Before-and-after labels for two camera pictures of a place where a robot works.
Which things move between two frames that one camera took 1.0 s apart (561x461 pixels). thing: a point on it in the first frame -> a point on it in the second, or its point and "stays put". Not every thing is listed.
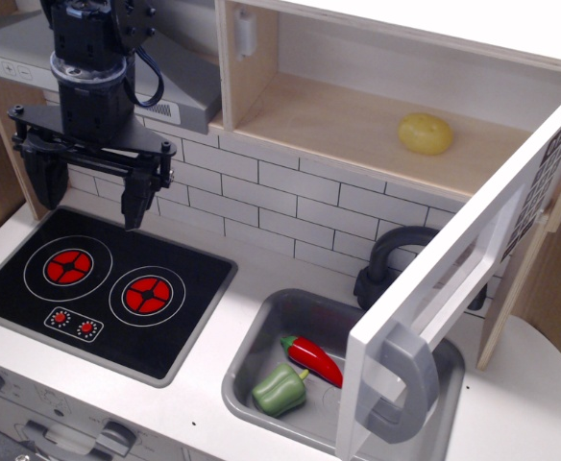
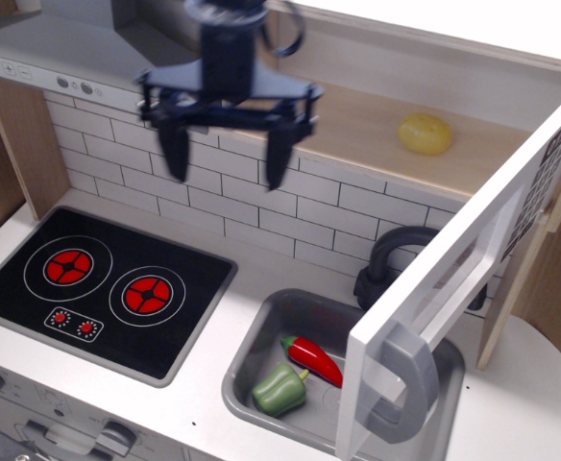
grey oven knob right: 116,435 stays put
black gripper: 95,125 -> 228,87
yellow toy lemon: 426,133 stays put
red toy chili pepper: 313,357 stays put
